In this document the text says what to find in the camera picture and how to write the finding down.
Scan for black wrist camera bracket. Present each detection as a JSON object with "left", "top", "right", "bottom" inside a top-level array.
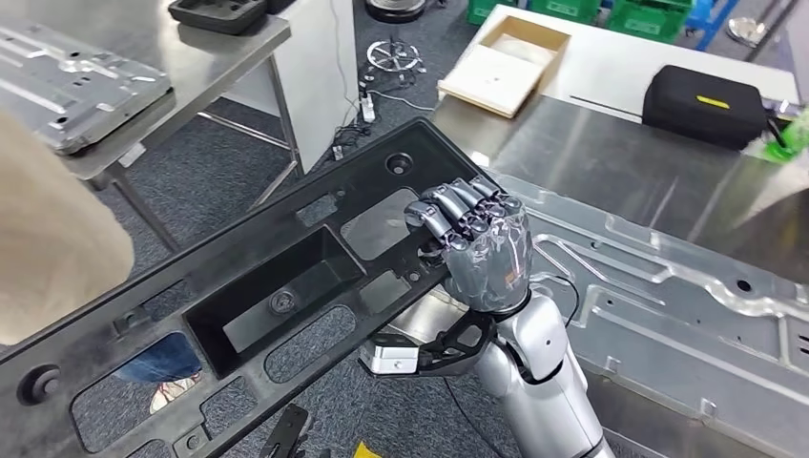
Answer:
[{"left": 359, "top": 308, "right": 499, "bottom": 381}]

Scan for white power strip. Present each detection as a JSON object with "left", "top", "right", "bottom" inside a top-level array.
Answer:
[{"left": 358, "top": 90, "right": 379, "bottom": 126}]

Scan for black foam tray case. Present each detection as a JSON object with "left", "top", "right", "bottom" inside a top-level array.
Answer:
[{"left": 167, "top": 0, "right": 299, "bottom": 37}]

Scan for white table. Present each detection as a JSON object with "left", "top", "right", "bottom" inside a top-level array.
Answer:
[{"left": 464, "top": 3, "right": 802, "bottom": 124}]

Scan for person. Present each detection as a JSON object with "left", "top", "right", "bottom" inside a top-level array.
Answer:
[{"left": 0, "top": 107, "right": 205, "bottom": 417}]

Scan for shallow wooden box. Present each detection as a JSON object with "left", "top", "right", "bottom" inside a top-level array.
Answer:
[{"left": 437, "top": 15, "right": 572, "bottom": 120}]

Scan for green plastic crate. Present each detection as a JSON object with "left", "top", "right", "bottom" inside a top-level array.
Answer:
[
  {"left": 528, "top": 0, "right": 603, "bottom": 27},
  {"left": 605, "top": 0, "right": 695, "bottom": 46},
  {"left": 466, "top": 0, "right": 523, "bottom": 27}
]

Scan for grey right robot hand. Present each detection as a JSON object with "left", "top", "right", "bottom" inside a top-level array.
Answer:
[{"left": 404, "top": 177, "right": 534, "bottom": 316}]

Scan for large stamped metal panel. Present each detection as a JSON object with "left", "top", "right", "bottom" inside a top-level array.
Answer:
[{"left": 489, "top": 170, "right": 809, "bottom": 458}]

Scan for grey stamped metal panel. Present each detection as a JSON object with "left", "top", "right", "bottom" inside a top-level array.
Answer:
[{"left": 0, "top": 15, "right": 174, "bottom": 157}]

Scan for green plastic bottle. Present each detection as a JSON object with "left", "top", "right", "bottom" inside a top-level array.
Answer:
[{"left": 759, "top": 104, "right": 809, "bottom": 164}]

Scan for chrome round floor base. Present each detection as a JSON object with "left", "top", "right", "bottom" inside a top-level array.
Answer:
[{"left": 724, "top": 15, "right": 771, "bottom": 48}]

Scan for blue metal rack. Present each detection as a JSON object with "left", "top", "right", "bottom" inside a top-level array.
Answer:
[{"left": 684, "top": 0, "right": 742, "bottom": 51}]

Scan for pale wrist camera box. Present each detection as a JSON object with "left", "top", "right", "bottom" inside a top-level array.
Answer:
[{"left": 368, "top": 343, "right": 422, "bottom": 376}]

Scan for white cabinet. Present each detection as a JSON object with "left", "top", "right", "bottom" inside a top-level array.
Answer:
[{"left": 220, "top": 0, "right": 362, "bottom": 177}]

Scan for long black plastic car part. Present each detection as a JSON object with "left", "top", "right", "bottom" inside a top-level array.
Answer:
[{"left": 0, "top": 117, "right": 492, "bottom": 458}]

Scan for black stool chrome base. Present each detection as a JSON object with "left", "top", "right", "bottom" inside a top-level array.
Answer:
[{"left": 363, "top": 0, "right": 429, "bottom": 75}]

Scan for steel workbench table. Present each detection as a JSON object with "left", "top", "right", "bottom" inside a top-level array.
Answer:
[{"left": 384, "top": 94, "right": 809, "bottom": 458}]

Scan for black zip case yellow label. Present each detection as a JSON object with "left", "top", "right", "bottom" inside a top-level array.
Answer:
[{"left": 641, "top": 64, "right": 771, "bottom": 153}]

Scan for black robot foot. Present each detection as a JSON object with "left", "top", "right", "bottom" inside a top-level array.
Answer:
[{"left": 258, "top": 403, "right": 316, "bottom": 458}]

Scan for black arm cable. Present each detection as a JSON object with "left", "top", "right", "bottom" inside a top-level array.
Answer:
[{"left": 442, "top": 271, "right": 581, "bottom": 458}]

